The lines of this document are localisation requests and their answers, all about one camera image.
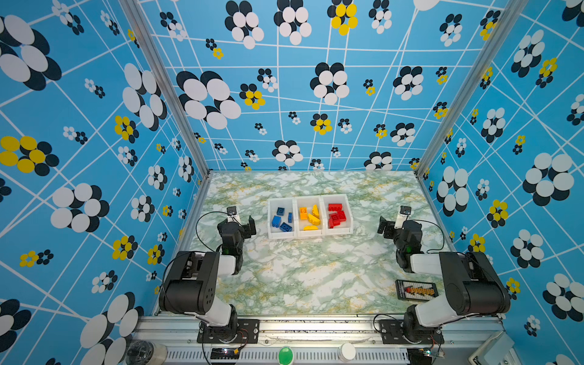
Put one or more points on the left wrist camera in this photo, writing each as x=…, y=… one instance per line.
x=233, y=215

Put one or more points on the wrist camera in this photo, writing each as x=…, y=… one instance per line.
x=403, y=214
x=233, y=215

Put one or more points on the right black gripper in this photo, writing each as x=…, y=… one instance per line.
x=390, y=228

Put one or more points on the red curved lego brick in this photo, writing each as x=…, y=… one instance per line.
x=336, y=221

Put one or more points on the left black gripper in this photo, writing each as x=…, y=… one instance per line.
x=250, y=230

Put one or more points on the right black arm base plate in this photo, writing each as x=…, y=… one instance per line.
x=395, y=332

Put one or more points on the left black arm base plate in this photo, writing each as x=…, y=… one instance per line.
x=244, y=331

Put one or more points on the aluminium front rail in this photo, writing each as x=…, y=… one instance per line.
x=316, y=339

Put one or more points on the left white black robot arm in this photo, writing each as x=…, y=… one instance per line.
x=189, y=288

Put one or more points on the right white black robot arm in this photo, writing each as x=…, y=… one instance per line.
x=472, y=287

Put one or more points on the clear tape roll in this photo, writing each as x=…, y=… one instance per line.
x=145, y=353

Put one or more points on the green push button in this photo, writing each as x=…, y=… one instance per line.
x=286, y=356

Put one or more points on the right white plastic bin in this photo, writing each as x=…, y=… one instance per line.
x=345, y=228

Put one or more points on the blue square lego brick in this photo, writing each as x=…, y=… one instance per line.
x=286, y=227

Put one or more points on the white round knob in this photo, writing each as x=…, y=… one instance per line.
x=347, y=352

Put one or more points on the red arched lego brick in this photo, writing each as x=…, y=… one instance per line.
x=340, y=215

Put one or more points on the left white plastic bin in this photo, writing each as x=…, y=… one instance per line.
x=289, y=206

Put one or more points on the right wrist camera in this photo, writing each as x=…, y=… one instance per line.
x=403, y=214

